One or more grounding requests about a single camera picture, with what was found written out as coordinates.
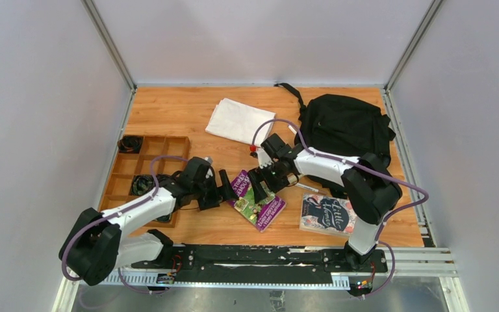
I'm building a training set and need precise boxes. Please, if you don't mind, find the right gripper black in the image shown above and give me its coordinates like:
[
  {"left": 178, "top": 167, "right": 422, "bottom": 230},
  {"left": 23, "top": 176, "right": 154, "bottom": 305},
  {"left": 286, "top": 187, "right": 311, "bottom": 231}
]
[{"left": 248, "top": 161, "right": 290, "bottom": 204}]

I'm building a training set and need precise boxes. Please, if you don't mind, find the purple treehouse book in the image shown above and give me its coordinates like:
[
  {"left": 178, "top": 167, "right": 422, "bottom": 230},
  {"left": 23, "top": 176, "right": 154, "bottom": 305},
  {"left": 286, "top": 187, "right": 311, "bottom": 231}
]
[{"left": 228, "top": 170, "right": 287, "bottom": 232}]

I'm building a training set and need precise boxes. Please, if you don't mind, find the black student backpack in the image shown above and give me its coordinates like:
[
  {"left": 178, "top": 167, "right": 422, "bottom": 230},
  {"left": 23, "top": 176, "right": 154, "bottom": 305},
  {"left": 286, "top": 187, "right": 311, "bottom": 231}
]
[{"left": 277, "top": 83, "right": 397, "bottom": 194}]

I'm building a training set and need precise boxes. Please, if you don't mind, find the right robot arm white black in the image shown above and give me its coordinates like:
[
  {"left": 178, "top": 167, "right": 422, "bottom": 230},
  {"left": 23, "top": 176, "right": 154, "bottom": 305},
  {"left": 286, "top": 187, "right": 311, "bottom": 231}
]
[{"left": 248, "top": 134, "right": 402, "bottom": 272}]

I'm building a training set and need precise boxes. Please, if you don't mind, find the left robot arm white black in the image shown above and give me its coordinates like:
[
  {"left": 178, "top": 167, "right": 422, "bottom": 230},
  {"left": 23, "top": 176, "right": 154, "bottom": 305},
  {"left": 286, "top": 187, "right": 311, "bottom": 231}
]
[{"left": 58, "top": 157, "right": 238, "bottom": 286}]

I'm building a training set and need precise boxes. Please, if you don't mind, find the brown capped white marker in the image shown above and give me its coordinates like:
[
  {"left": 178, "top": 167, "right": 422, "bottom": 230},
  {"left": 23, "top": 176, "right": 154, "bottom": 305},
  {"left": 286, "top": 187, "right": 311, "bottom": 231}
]
[{"left": 295, "top": 183, "right": 320, "bottom": 193}]

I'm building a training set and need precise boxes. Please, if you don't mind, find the blue capped white marker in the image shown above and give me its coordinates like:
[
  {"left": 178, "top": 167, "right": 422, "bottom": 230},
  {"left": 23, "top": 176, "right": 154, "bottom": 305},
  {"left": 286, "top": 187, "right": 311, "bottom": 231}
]
[{"left": 288, "top": 125, "right": 298, "bottom": 135}]

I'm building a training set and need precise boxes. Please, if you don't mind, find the folded white cloth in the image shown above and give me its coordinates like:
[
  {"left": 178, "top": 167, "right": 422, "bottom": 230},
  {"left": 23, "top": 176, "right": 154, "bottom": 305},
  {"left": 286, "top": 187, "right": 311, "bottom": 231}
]
[{"left": 205, "top": 98, "right": 276, "bottom": 146}]

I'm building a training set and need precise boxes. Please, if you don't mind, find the wooden compartment tray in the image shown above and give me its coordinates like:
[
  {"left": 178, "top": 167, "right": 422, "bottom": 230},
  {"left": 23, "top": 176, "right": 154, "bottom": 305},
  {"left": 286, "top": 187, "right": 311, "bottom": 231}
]
[{"left": 97, "top": 135, "right": 191, "bottom": 211}]

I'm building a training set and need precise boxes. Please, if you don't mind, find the Little Women book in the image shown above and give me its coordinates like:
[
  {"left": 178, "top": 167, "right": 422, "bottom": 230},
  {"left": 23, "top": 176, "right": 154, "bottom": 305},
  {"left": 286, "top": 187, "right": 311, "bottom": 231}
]
[{"left": 299, "top": 193, "right": 357, "bottom": 238}]

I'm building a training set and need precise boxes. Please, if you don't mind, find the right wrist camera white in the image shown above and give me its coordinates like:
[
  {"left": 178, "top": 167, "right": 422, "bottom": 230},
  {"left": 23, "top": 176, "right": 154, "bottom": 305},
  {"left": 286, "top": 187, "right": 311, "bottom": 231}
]
[{"left": 257, "top": 149, "right": 273, "bottom": 168}]

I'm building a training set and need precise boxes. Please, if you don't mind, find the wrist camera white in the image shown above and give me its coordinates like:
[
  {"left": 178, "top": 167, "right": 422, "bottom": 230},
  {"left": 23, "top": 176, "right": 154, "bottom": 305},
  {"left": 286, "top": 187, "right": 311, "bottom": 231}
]
[
  {"left": 257, "top": 149, "right": 273, "bottom": 168},
  {"left": 204, "top": 156, "right": 214, "bottom": 178}
]

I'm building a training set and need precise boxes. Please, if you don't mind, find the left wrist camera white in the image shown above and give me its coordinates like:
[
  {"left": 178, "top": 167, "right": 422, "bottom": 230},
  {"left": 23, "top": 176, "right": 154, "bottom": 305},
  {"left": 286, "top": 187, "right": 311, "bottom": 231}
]
[{"left": 204, "top": 156, "right": 214, "bottom": 178}]

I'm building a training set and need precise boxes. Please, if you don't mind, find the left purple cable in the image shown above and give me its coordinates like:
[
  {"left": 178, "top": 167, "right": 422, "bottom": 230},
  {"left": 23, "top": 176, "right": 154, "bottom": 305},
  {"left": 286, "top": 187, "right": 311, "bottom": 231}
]
[{"left": 60, "top": 155, "right": 190, "bottom": 296}]

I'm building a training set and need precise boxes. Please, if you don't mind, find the coiled dark strap left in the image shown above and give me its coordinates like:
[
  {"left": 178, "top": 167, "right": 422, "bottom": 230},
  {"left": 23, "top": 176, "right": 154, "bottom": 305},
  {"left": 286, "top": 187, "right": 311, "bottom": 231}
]
[{"left": 131, "top": 174, "right": 156, "bottom": 197}]

